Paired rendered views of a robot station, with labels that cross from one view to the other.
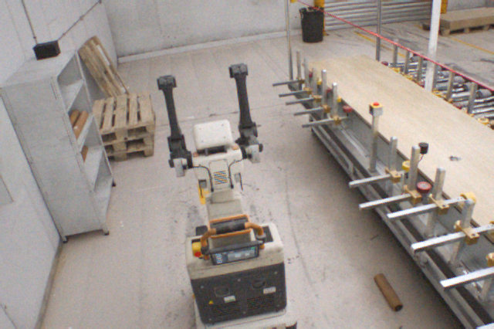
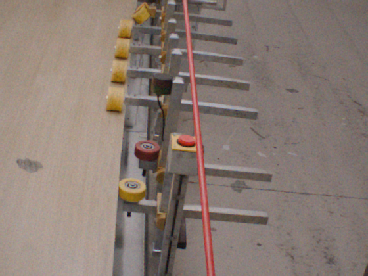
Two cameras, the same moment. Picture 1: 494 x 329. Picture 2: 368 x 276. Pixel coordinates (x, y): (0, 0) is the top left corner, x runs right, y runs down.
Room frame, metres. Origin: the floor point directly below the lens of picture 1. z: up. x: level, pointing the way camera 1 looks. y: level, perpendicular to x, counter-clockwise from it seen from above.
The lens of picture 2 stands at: (4.07, -0.90, 2.07)
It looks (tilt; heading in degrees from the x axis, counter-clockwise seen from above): 27 degrees down; 181
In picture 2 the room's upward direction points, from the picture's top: 9 degrees clockwise
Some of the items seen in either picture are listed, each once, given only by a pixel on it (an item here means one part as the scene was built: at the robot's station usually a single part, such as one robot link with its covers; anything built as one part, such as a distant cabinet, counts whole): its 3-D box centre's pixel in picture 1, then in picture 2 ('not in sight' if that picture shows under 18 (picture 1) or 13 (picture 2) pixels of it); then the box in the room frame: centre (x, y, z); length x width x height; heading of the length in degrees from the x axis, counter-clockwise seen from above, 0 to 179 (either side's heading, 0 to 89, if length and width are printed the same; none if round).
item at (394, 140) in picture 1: (390, 168); (165, 207); (2.17, -0.96, 0.87); 0.04 x 0.04 x 0.48; 7
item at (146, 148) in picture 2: (422, 192); (145, 160); (1.89, -1.06, 0.85); 0.08 x 0.08 x 0.11
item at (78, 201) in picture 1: (68, 145); not in sight; (3.37, 1.61, 0.78); 0.90 x 0.45 x 1.55; 7
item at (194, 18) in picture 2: not in sight; (193, 18); (0.62, -1.02, 0.95); 0.36 x 0.03 x 0.03; 97
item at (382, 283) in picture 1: (388, 292); not in sight; (1.86, -0.91, 0.04); 0.30 x 0.08 x 0.08; 7
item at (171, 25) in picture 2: (492, 275); (164, 73); (1.18, -1.09, 0.87); 0.04 x 0.04 x 0.48; 7
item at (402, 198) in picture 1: (393, 200); (206, 169); (1.86, -0.86, 0.84); 0.43 x 0.03 x 0.04; 97
